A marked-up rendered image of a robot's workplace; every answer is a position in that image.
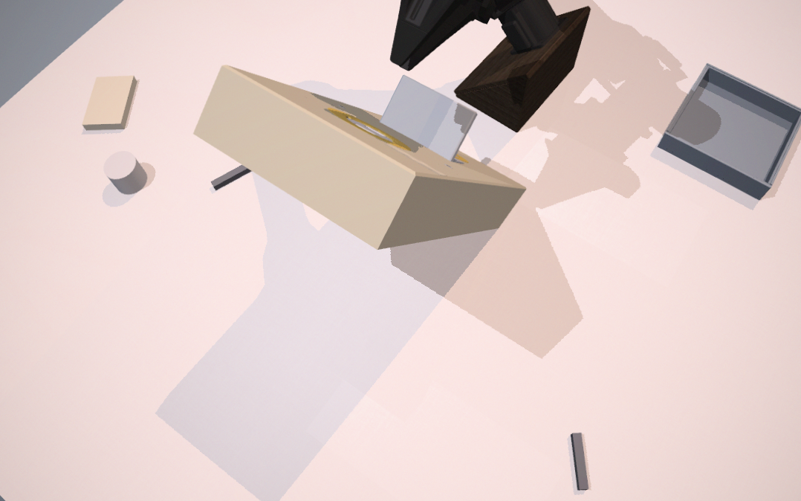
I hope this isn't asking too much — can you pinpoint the beige flat box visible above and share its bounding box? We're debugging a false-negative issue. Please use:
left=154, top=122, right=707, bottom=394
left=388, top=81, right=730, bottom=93
left=82, top=76, right=137, bottom=131

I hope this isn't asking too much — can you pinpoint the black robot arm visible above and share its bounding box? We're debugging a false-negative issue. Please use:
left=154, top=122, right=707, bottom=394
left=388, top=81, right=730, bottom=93
left=491, top=0, right=568, bottom=55

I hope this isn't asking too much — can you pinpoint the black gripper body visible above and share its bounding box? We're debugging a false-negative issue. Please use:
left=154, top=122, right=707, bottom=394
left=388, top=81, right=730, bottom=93
left=461, top=0, right=496, bottom=25

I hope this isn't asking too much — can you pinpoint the grey flat bar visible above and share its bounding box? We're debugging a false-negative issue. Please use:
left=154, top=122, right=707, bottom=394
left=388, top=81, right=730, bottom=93
left=211, top=165, right=252, bottom=190
left=571, top=433, right=589, bottom=490

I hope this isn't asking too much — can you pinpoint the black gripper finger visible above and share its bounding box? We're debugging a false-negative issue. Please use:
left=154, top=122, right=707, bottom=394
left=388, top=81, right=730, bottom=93
left=400, top=5, right=476, bottom=71
left=390, top=0, right=464, bottom=66

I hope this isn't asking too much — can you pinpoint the beige rectangular block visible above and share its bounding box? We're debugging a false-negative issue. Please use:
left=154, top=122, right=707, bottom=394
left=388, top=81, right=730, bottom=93
left=193, top=65, right=526, bottom=250

